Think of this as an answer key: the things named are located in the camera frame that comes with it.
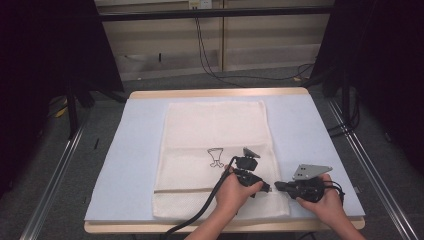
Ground light blue foam mat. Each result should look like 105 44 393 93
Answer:
84 94 366 224

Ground person's right hand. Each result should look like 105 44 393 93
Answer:
295 172 346 228

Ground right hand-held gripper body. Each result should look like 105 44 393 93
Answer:
282 163 334 204

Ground black curtain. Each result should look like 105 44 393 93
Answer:
0 0 125 198
309 0 424 176

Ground black floor cables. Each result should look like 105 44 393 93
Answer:
327 89 362 140

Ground white wall outlet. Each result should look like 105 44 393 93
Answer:
187 0 214 10

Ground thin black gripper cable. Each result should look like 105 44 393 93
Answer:
321 180 346 202

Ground thick black gripper cable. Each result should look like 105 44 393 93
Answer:
159 155 240 240

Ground black wall cables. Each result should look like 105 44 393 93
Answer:
194 16 315 89

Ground beige wall panel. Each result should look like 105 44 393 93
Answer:
94 0 335 82

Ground wooden table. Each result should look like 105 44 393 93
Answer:
83 86 367 235

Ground black metal stand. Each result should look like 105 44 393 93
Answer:
65 84 81 140

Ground white towel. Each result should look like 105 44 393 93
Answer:
152 100 291 221

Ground yellow floor tape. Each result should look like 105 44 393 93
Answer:
54 105 69 119

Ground person's left hand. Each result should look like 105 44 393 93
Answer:
214 164 265 218

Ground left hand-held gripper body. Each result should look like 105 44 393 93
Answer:
232 147 268 198

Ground black horizontal bar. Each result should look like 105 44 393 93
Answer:
99 5 335 22

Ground metal floor rail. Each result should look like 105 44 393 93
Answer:
327 98 420 240
19 121 87 240

